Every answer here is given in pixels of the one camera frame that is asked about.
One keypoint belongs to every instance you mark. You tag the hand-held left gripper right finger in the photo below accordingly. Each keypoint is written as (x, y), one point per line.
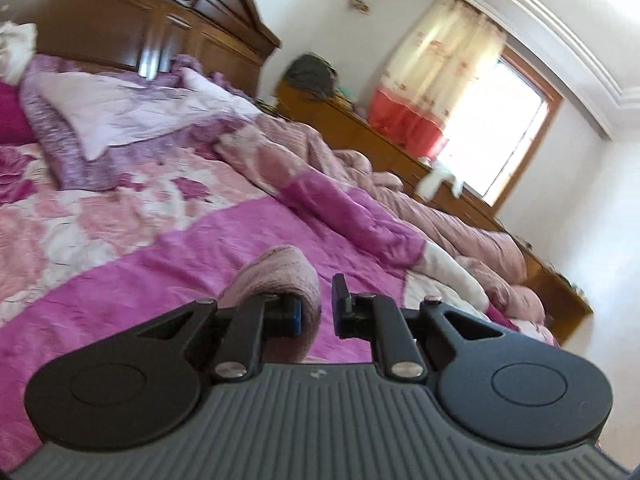
(342, 306)

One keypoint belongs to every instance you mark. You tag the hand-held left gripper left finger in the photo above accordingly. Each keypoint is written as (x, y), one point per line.
(296, 317)

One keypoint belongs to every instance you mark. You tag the pink knit sweater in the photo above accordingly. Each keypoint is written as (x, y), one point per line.
(285, 270)

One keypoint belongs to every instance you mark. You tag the pink patchwork quilt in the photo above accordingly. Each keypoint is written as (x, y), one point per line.
(340, 200)

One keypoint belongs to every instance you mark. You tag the small white cloth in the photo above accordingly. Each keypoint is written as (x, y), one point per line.
(435, 180)

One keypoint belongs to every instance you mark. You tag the wooden sideboard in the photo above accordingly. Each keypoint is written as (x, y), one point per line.
(380, 145)

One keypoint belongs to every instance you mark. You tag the pink floral bed sheet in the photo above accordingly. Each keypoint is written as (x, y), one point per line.
(125, 270)

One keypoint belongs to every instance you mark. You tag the dark grey bag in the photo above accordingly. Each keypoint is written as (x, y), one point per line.
(310, 75)

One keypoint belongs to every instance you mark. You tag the wooden framed window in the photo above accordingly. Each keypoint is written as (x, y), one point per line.
(505, 125)

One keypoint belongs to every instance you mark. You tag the cream and red floral curtain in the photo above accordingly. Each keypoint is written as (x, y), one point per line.
(435, 70)

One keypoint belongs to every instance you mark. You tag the purple and white pillow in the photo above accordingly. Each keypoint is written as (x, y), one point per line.
(115, 105)

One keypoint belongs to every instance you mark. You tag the magenta pillow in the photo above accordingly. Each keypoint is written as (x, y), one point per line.
(12, 115)

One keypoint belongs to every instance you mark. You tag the dark wooden bed headboard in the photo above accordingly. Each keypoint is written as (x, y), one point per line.
(100, 15)

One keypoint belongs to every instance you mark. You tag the white crumpled cloth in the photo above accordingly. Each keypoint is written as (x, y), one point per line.
(17, 50)

